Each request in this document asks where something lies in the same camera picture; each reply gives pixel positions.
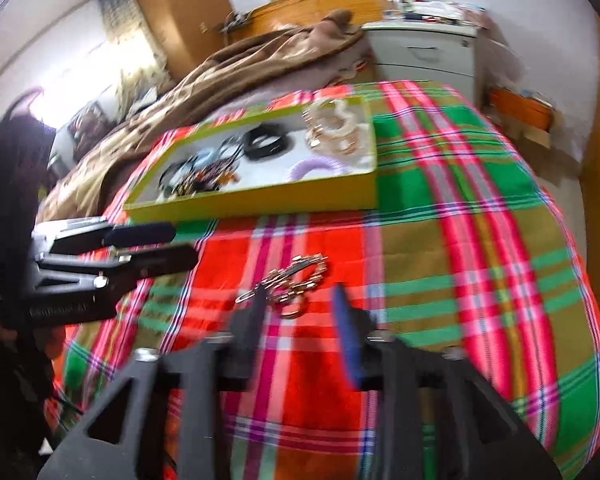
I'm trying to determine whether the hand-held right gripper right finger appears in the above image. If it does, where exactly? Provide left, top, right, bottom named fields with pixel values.
left=331, top=284, right=563, bottom=480

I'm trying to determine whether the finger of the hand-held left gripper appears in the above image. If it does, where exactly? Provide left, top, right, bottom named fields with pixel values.
left=31, top=216, right=177, bottom=257
left=30, top=243, right=200, bottom=307

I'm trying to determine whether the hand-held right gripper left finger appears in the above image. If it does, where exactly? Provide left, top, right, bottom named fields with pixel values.
left=37, top=287, right=268, bottom=480

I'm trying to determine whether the grey nightstand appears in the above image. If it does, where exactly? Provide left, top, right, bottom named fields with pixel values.
left=362, top=20, right=481, bottom=106

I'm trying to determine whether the light blue spiral hair tie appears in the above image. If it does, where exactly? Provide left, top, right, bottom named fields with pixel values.
left=192, top=146, right=231, bottom=168

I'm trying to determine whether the wooden wardrobe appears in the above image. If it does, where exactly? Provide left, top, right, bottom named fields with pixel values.
left=130, top=0, right=236, bottom=76

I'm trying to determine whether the pile of dark hair ties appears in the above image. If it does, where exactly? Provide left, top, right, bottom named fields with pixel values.
left=157, top=152, right=241, bottom=202

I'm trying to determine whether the black hair tie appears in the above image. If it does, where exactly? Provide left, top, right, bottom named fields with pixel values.
left=242, top=125, right=293, bottom=162

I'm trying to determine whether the clutter of small bottles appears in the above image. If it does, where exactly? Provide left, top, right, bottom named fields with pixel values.
left=377, top=0, right=491, bottom=28

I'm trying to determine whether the brown paw-print blanket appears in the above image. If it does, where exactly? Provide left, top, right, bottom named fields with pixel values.
left=40, top=8, right=371, bottom=221

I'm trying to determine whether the purple spiral hair tie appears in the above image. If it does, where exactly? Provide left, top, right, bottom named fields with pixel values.
left=286, top=156, right=353, bottom=183

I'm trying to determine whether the wooden bed headboard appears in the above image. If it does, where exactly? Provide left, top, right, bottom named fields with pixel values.
left=227, top=0, right=393, bottom=43

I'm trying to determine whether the red green plaid cloth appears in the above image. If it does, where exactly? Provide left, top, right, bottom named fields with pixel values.
left=45, top=79, right=600, bottom=480

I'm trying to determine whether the gold chain bracelet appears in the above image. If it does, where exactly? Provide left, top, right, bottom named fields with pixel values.
left=235, top=254, right=331, bottom=320

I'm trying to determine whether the orange stool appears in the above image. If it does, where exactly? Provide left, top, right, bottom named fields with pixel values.
left=490, top=87, right=553, bottom=131

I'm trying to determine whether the green-rimmed white box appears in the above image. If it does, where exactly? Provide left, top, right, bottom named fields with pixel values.
left=122, top=91, right=379, bottom=223

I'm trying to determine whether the patterned curtain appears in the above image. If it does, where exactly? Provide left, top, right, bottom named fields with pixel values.
left=97, top=0, right=173, bottom=91

